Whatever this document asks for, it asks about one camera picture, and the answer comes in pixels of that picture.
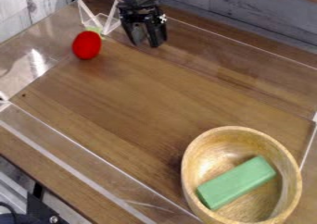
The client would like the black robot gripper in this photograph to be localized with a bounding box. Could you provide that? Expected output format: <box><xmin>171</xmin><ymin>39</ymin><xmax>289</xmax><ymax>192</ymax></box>
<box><xmin>117</xmin><ymin>0</ymin><xmax>167</xmax><ymax>48</ymax></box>

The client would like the red plush strawberry toy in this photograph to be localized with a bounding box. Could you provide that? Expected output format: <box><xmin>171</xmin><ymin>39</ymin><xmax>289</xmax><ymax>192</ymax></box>
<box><xmin>72</xmin><ymin>29</ymin><xmax>101</xmax><ymax>60</ymax></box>

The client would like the wooden bowl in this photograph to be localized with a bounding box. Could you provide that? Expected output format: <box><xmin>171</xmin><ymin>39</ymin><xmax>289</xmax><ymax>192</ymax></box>
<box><xmin>180</xmin><ymin>126</ymin><xmax>302</xmax><ymax>224</ymax></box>

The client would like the green rectangular block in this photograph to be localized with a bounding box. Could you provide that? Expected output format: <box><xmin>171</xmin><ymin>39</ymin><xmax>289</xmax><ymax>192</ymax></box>
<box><xmin>195</xmin><ymin>156</ymin><xmax>275</xmax><ymax>210</ymax></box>

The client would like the clear acrylic corner bracket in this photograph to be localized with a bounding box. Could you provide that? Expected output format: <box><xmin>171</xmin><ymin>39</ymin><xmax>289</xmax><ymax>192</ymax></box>
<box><xmin>76</xmin><ymin>0</ymin><xmax>121</xmax><ymax>36</ymax></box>

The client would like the clear acrylic barrier wall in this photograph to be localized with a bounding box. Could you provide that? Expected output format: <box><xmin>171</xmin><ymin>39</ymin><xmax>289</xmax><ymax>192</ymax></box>
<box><xmin>0</xmin><ymin>6</ymin><xmax>317</xmax><ymax>224</ymax></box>

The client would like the black metal clamp bracket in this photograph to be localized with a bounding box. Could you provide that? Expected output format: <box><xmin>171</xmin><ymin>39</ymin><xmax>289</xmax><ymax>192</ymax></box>
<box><xmin>25</xmin><ymin>193</ymin><xmax>69</xmax><ymax>224</ymax></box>

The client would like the black cable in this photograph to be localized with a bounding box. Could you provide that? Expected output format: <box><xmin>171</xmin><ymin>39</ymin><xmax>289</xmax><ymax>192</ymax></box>
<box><xmin>0</xmin><ymin>201</ymin><xmax>18</xmax><ymax>224</ymax></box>

